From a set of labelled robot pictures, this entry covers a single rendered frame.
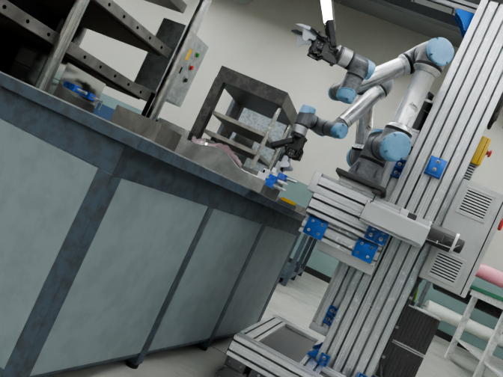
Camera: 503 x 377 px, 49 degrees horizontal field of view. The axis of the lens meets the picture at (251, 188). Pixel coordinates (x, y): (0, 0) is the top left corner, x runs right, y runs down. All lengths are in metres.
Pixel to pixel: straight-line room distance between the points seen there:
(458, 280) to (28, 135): 1.78
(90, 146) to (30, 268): 0.37
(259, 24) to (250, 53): 0.53
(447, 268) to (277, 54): 7.53
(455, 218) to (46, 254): 1.68
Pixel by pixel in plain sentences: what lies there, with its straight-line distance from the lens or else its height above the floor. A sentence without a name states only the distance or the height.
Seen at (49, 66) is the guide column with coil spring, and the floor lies 0.90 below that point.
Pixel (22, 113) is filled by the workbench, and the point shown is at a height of 0.72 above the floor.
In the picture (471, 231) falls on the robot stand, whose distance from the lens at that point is 2.54.
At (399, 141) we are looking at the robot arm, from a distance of 2.29.
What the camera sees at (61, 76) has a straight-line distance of 2.47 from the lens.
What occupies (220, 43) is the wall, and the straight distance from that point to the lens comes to 9.96.
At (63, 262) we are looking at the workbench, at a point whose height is 0.41.
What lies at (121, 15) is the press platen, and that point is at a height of 1.26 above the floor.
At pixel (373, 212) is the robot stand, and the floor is 0.92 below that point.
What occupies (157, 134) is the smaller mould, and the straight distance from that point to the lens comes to 1.90.
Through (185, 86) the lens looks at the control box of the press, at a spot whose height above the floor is 1.19.
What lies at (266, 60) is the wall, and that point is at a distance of 9.69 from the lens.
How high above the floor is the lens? 0.78
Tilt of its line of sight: level
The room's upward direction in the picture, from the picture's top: 25 degrees clockwise
